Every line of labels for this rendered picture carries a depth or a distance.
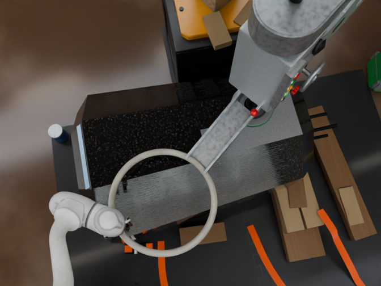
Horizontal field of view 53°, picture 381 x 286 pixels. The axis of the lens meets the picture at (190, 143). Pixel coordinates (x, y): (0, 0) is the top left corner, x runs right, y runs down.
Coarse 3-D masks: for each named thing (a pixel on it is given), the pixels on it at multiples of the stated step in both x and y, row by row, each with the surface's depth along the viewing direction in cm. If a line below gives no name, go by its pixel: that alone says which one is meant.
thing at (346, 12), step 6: (354, 0) 141; (360, 0) 162; (348, 6) 142; (354, 6) 155; (342, 12) 143; (348, 12) 152; (336, 18) 143; (342, 18) 149; (330, 24) 141; (336, 24) 146; (330, 30) 143; (336, 30) 162; (324, 36) 142; (330, 36) 159; (318, 42) 125; (324, 42) 149; (318, 48) 126; (312, 54) 130
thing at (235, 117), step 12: (228, 108) 174; (240, 108) 177; (216, 120) 174; (228, 120) 177; (240, 120) 176; (216, 132) 178; (228, 132) 177; (240, 132) 174; (204, 144) 179; (216, 144) 178; (228, 144) 172; (192, 156) 180; (204, 156) 178; (216, 156) 177
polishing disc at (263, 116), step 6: (234, 96) 192; (240, 96) 192; (246, 96) 192; (240, 102) 191; (258, 114) 189; (264, 114) 189; (270, 114) 189; (252, 120) 188; (258, 120) 188; (264, 120) 188
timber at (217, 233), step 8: (216, 224) 250; (224, 224) 250; (184, 232) 249; (192, 232) 248; (216, 232) 248; (224, 232) 248; (184, 240) 247; (208, 240) 247; (216, 240) 247; (224, 240) 247
